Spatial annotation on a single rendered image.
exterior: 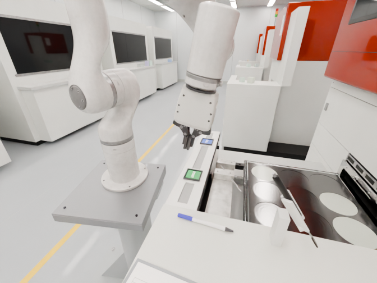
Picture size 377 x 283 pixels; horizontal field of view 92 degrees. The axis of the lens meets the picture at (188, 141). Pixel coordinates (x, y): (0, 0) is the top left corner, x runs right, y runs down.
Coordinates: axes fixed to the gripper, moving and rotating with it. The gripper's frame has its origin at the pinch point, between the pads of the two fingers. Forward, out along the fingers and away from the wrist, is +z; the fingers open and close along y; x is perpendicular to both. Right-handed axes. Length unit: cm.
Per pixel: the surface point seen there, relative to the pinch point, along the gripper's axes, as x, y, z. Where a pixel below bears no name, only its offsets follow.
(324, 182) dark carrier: -22, -51, 11
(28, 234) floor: -16, 114, 138
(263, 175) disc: -20.2, -29.6, 15.8
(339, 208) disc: -9, -51, 11
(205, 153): -21.8, -4.5, 15.3
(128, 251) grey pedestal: -1, 17, 71
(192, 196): 4.7, -5.6, 14.7
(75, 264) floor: -7, 59, 127
